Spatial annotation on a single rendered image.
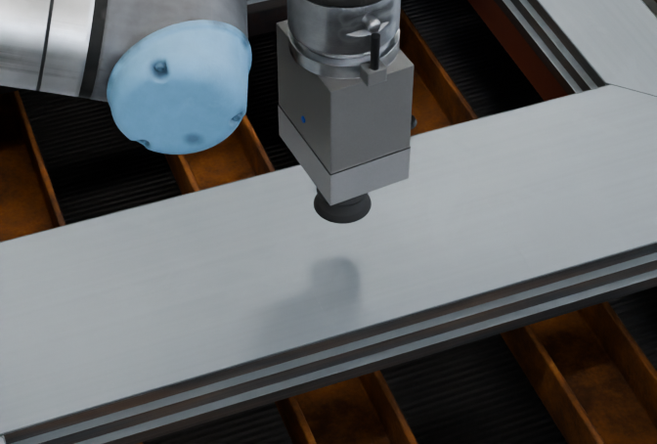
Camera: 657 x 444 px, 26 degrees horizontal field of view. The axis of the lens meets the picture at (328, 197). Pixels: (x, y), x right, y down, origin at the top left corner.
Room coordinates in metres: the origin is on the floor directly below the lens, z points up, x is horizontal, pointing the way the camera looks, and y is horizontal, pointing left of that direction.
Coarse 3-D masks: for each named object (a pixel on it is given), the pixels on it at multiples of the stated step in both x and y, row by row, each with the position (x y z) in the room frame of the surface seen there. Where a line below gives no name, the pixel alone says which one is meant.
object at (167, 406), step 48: (528, 0) 1.09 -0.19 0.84; (528, 288) 0.72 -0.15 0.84; (576, 288) 0.73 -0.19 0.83; (624, 288) 0.73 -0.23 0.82; (336, 336) 0.67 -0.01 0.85; (384, 336) 0.68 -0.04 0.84; (432, 336) 0.68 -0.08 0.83; (480, 336) 0.69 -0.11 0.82; (192, 384) 0.63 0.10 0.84; (240, 384) 0.63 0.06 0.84; (288, 384) 0.64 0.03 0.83; (48, 432) 0.59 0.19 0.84; (96, 432) 0.59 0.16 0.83; (144, 432) 0.60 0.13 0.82
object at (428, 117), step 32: (416, 32) 1.18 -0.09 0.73; (416, 64) 1.17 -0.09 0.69; (416, 96) 1.13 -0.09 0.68; (448, 96) 1.10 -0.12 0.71; (416, 128) 1.08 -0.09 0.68; (576, 320) 0.83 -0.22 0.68; (608, 320) 0.80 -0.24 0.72; (512, 352) 0.79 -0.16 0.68; (544, 352) 0.75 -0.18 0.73; (576, 352) 0.79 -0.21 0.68; (608, 352) 0.79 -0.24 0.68; (640, 352) 0.75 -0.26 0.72; (544, 384) 0.74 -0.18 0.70; (576, 384) 0.76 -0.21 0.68; (608, 384) 0.76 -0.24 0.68; (640, 384) 0.74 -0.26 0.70; (576, 416) 0.69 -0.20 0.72; (608, 416) 0.72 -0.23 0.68; (640, 416) 0.72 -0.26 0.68
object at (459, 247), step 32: (416, 160) 0.85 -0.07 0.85; (448, 160) 0.85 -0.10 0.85; (384, 192) 0.81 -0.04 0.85; (416, 192) 0.81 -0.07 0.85; (448, 192) 0.81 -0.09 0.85; (416, 224) 0.78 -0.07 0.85; (448, 224) 0.78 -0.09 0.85; (480, 224) 0.78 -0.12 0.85; (416, 256) 0.74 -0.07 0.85; (448, 256) 0.74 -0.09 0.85; (480, 256) 0.74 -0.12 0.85; (512, 256) 0.74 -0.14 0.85; (448, 288) 0.71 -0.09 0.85; (480, 288) 0.71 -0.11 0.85
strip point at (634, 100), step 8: (616, 88) 0.94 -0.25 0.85; (624, 88) 0.94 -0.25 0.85; (624, 96) 0.93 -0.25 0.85; (632, 96) 0.93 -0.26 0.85; (640, 96) 0.93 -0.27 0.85; (648, 96) 0.93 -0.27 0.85; (632, 104) 0.92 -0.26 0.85; (640, 104) 0.92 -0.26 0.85; (648, 104) 0.92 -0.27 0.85; (656, 104) 0.92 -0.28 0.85; (632, 112) 0.91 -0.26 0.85; (640, 112) 0.91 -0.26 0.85; (648, 112) 0.91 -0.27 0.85; (656, 112) 0.91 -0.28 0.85; (640, 120) 0.90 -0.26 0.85; (648, 120) 0.90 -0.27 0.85; (656, 120) 0.90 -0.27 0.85; (648, 128) 0.89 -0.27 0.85; (656, 128) 0.89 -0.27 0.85; (656, 136) 0.88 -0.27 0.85
